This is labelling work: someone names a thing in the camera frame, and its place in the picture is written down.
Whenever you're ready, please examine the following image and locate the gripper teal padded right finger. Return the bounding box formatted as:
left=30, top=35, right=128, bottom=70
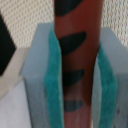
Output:
left=92, top=28, right=128, bottom=128

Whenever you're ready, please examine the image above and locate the gripper teal padded left finger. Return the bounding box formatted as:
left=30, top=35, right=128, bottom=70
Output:
left=22, top=23, right=64, bottom=128

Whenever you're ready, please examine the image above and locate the brown toy sausage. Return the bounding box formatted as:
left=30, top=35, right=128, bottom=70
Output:
left=54, top=0, right=103, bottom=128

